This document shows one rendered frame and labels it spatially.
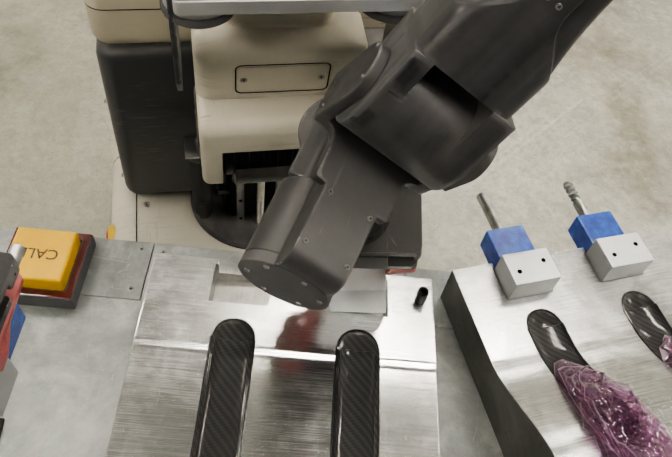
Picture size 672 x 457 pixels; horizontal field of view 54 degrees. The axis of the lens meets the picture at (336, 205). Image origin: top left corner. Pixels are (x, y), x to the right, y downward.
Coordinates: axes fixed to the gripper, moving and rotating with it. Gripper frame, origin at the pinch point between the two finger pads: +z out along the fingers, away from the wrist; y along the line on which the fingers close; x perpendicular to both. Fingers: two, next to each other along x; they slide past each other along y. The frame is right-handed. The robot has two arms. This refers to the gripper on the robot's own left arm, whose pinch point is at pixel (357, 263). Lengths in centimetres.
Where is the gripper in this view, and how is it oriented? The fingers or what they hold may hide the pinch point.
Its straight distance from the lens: 57.2
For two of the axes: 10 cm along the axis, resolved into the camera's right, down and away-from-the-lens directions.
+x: 0.5, -8.7, 4.8
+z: 0.7, 4.9, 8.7
